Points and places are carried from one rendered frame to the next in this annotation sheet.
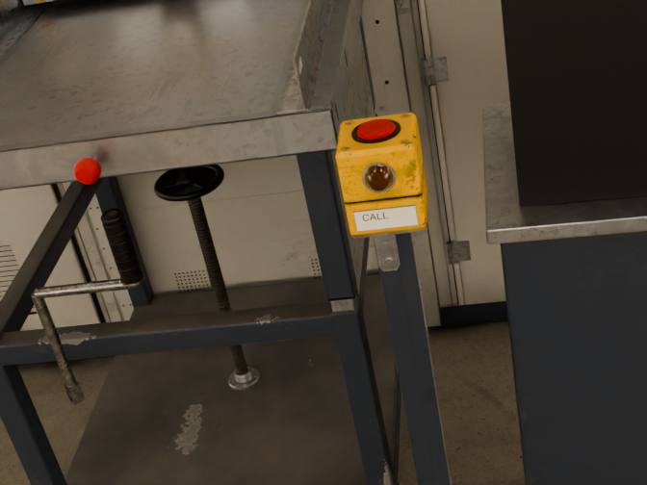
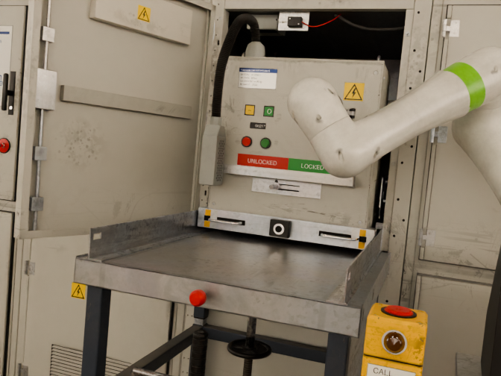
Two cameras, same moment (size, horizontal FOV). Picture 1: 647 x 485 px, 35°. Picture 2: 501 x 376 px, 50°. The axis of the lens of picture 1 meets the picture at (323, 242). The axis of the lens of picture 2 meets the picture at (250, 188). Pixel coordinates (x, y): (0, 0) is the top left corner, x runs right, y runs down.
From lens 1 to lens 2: 30 cm
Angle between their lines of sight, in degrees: 28
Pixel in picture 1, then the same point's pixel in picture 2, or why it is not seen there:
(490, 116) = (461, 359)
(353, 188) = (373, 344)
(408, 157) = (420, 333)
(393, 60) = not seen: hidden behind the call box
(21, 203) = (147, 340)
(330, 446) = not seen: outside the picture
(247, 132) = (303, 306)
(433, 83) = not seen: hidden behind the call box
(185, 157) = (259, 311)
